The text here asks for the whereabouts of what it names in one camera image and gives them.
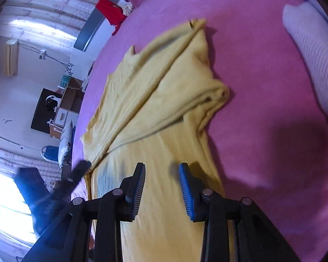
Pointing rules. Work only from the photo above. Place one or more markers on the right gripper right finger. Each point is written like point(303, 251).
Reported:
point(234, 230)

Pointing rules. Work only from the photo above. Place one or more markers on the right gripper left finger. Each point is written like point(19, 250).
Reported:
point(67, 237)

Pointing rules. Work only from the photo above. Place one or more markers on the mustard yellow sweater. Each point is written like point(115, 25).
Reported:
point(154, 110)

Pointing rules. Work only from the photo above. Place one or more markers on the blue chair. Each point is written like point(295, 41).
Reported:
point(50, 154)

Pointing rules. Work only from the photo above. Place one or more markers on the white grey cushion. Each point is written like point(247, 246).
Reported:
point(65, 145)

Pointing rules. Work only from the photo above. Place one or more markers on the black monitor screen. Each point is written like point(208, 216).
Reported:
point(43, 112)

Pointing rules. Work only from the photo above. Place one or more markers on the pink fleece bed blanket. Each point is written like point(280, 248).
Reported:
point(269, 141)

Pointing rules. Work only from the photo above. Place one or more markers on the wooden desk with drawers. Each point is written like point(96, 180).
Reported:
point(66, 108)

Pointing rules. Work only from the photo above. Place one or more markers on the grey white bed headboard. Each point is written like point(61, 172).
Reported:
point(90, 28)

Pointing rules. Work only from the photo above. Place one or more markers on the window curtain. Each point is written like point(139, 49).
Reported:
point(51, 24)

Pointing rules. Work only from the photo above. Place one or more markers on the red garment on headboard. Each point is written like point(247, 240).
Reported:
point(112, 12)

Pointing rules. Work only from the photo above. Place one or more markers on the small beige plush toy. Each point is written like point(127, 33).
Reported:
point(127, 9)

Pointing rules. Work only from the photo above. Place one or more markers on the wall air conditioner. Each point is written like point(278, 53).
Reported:
point(11, 57)

